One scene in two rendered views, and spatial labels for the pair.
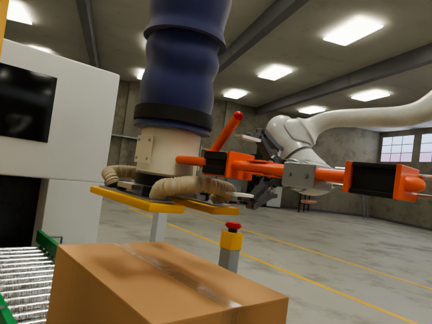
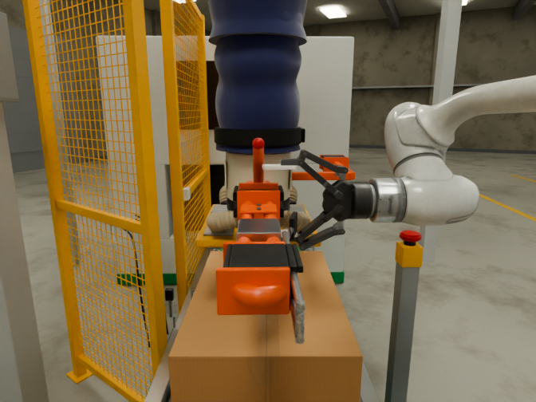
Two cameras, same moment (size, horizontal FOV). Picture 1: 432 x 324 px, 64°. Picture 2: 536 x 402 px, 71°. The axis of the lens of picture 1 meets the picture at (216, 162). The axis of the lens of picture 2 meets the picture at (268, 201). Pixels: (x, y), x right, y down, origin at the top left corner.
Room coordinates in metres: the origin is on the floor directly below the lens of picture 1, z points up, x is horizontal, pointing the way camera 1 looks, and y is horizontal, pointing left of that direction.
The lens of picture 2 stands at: (0.25, -0.52, 1.43)
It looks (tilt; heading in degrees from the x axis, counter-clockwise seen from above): 13 degrees down; 40
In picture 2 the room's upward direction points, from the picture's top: straight up
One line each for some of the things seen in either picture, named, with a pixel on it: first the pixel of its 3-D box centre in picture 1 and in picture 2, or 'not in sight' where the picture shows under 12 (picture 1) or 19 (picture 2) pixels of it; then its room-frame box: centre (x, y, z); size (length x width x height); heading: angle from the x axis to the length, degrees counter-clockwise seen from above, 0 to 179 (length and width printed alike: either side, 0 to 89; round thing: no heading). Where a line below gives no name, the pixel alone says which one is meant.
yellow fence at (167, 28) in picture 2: not in sight; (195, 173); (1.76, 1.37, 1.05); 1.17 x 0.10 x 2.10; 41
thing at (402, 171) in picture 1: (380, 180); (254, 274); (0.53, -0.26, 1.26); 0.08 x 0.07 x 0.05; 42
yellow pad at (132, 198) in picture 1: (133, 192); (223, 217); (0.92, 0.21, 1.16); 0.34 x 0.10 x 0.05; 42
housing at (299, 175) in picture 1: (307, 176); (258, 239); (0.64, -0.17, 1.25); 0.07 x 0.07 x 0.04; 42
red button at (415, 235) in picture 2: (233, 227); (410, 238); (1.47, -0.11, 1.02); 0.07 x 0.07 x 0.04
